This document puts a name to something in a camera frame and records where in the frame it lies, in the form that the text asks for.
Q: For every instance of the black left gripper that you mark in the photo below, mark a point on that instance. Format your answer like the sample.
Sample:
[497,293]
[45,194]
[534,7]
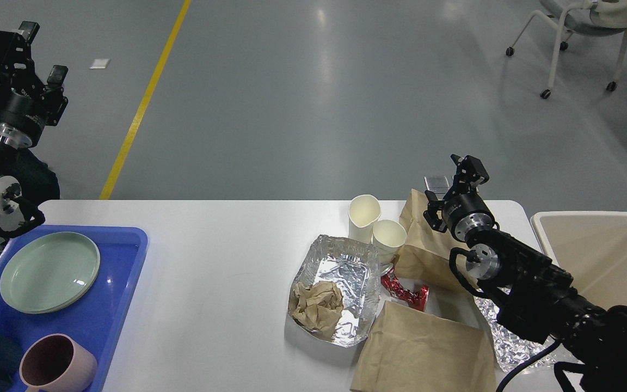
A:
[26,108]

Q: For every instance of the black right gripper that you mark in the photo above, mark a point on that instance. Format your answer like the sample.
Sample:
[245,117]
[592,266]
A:
[464,213]

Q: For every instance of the mint green plate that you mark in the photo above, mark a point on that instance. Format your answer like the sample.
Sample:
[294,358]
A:
[54,260]

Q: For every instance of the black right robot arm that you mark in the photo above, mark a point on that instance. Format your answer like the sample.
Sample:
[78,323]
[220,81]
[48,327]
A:
[536,299]

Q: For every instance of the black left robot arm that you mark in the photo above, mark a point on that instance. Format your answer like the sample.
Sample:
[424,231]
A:
[18,215]

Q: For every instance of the grey metal floor plate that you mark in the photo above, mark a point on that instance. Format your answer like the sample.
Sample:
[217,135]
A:
[438,184]

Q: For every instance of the brown paper bag rear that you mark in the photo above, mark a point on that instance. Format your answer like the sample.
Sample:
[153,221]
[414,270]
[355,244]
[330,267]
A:
[425,254]

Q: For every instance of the brown paper bag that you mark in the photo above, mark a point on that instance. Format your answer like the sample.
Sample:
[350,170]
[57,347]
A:
[408,350]
[425,254]

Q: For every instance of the short white paper cup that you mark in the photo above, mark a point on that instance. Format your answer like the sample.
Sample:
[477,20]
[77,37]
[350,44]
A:
[388,236]

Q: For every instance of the tall white paper cup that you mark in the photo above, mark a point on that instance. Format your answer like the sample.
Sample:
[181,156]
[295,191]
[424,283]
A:
[363,212]

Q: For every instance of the red foil wrapper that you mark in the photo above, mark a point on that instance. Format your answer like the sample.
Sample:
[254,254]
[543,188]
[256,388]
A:
[415,300]

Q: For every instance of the aluminium foil tray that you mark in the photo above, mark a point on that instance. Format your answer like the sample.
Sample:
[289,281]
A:
[355,268]

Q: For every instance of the brown paper bag front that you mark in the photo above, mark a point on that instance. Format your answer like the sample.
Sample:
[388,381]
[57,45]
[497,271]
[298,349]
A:
[408,350]

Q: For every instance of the crumpled aluminium foil sheet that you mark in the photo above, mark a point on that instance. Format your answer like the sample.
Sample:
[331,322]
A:
[511,350]

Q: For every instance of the crumpled brown paper napkin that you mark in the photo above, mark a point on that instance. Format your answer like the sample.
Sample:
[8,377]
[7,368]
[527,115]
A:
[316,307]

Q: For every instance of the beige plastic bin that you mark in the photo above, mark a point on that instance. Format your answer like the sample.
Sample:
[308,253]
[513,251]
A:
[590,245]

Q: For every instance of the pink plate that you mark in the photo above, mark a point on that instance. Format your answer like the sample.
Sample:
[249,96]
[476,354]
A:
[42,299]

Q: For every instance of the grey office chair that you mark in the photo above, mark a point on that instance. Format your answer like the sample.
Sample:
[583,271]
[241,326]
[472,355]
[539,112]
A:
[588,18]

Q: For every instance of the pink mug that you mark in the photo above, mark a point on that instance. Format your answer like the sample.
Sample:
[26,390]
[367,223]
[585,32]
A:
[57,363]

